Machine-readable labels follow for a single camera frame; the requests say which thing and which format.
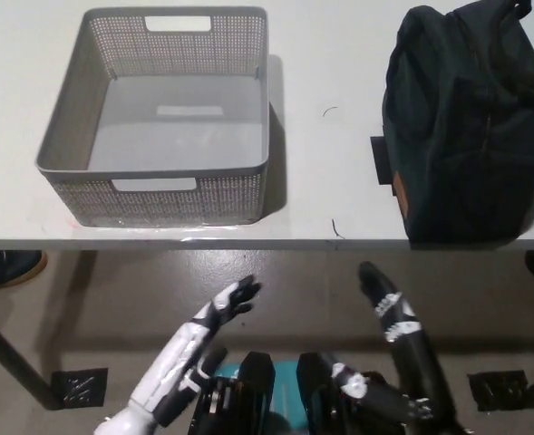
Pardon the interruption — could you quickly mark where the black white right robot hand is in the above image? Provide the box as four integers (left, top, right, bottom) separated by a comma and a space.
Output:
331, 260, 459, 432

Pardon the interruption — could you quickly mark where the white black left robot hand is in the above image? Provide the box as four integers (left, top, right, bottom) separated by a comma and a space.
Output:
129, 274, 264, 428

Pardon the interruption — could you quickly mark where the dark green lunch bag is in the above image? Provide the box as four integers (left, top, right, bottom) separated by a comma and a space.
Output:
381, 0, 534, 242

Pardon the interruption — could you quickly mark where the clear tape strip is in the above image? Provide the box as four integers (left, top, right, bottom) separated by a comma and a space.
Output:
69, 218, 267, 244

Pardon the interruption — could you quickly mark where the black tape patch on table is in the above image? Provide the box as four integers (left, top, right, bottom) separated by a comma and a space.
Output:
369, 134, 393, 186

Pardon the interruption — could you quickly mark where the black shoe tan sole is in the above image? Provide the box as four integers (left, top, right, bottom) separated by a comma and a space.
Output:
0, 250, 49, 289

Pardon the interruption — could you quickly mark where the grey perforated plastic basket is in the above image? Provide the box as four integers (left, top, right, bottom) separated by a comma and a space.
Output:
34, 5, 271, 227

